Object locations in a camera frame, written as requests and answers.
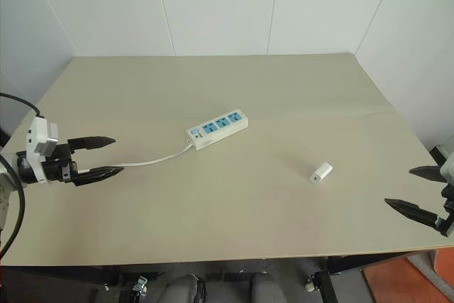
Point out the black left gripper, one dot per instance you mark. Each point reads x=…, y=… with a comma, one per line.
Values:
x=56, y=170

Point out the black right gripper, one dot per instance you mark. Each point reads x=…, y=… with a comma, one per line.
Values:
x=447, y=219

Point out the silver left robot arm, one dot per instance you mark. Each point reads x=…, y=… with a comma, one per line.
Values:
x=8, y=180

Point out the white charger plug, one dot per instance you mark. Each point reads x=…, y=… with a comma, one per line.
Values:
x=320, y=173

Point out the white power strip blue sockets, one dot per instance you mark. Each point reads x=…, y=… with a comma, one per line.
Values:
x=218, y=129

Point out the silver caster wheel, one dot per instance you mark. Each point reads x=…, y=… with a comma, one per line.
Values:
x=140, y=284

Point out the white caster wheel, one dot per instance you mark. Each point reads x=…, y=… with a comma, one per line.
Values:
x=310, y=282

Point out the grey rounded shape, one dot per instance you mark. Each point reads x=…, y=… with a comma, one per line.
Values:
x=184, y=290

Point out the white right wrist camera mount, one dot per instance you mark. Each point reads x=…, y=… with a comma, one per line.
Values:
x=449, y=168

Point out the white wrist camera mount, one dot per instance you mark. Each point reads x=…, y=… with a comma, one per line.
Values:
x=449, y=168
x=34, y=140

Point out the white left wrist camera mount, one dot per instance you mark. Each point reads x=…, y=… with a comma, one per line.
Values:
x=34, y=140

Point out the black table frame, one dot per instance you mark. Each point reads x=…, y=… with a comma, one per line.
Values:
x=369, y=262

